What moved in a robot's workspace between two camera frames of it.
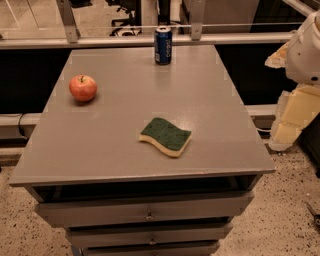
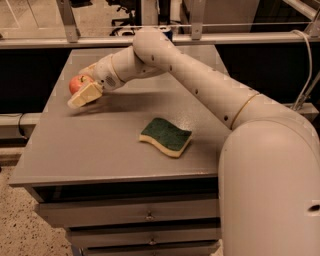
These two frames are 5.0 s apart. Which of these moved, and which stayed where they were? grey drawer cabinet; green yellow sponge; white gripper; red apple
Moved: white gripper
Stayed: grey drawer cabinet; red apple; green yellow sponge
